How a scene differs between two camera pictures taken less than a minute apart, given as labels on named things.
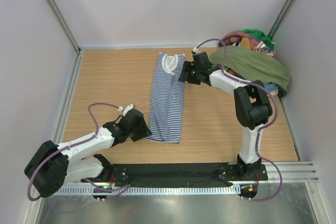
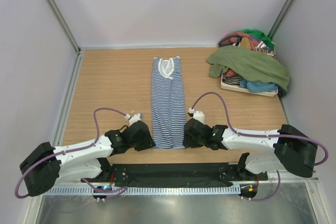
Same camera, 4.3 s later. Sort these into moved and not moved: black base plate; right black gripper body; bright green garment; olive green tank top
Moved: right black gripper body
Not moved: black base plate; bright green garment; olive green tank top
